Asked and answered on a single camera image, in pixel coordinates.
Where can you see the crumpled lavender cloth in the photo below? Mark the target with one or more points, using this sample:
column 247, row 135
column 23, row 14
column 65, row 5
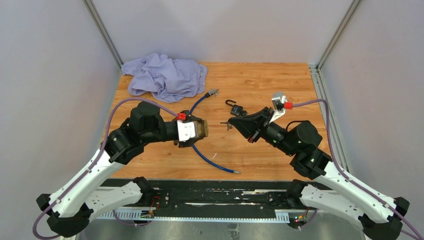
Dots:
column 168, row 80

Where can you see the brass padlock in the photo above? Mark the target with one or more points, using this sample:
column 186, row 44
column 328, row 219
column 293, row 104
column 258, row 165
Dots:
column 201, row 129

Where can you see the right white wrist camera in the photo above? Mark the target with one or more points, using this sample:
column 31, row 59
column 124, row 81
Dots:
column 280, row 104

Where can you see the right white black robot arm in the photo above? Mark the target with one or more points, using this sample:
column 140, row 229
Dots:
column 378, row 216

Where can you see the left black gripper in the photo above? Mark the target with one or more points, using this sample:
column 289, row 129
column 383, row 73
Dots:
column 189, row 143

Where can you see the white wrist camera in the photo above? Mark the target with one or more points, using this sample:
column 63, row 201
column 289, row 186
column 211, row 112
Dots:
column 185, row 127
column 280, row 104

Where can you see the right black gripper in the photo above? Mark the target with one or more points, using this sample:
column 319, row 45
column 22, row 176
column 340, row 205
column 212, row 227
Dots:
column 249, row 124

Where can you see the small black padlock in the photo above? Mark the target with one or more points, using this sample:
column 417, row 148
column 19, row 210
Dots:
column 236, row 110

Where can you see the blue cable lock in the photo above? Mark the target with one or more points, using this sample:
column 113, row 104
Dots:
column 207, row 95

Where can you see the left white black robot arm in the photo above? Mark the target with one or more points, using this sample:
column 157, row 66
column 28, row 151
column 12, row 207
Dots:
column 71, row 208

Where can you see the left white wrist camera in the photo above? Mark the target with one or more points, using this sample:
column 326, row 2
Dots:
column 185, row 127

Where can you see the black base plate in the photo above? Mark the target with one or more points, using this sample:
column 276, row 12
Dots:
column 218, row 199

